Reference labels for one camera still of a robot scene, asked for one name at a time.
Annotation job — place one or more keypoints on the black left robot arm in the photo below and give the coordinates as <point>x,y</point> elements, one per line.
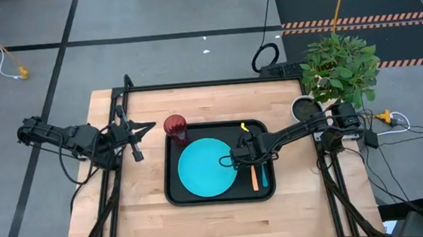
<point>80,138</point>

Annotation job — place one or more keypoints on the grey metal clamp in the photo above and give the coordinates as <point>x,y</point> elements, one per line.
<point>82,156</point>

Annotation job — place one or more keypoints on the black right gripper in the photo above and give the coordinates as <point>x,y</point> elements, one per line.
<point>253,149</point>

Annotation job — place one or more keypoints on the red translucent cup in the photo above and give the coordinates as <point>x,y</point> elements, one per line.
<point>175,129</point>

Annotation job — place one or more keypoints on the black mat with hazard stripes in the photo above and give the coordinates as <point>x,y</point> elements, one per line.
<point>357,4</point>

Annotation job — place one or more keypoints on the black aluminium table frame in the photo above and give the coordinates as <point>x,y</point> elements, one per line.
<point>212,83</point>

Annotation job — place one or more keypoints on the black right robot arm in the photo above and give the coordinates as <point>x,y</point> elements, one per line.
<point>295,131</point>

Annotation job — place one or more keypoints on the teal round plate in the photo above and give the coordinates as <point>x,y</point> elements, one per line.
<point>204,170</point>

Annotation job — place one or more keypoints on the yellow power plug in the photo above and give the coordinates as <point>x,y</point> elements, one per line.
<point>385,116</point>

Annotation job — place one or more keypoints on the black plastic tray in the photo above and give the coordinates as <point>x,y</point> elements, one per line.
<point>172,197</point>

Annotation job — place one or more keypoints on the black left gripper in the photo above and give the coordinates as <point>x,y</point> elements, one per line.
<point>120,133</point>

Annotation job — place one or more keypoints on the black power adapter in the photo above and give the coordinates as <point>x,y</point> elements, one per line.
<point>370,139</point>

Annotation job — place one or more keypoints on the white plant pot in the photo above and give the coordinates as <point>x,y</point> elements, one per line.
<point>303,107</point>

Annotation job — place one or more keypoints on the black power strip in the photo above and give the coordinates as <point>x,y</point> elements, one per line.
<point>279,69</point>

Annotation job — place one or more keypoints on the green leafy plant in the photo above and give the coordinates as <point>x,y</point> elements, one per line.
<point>338,68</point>

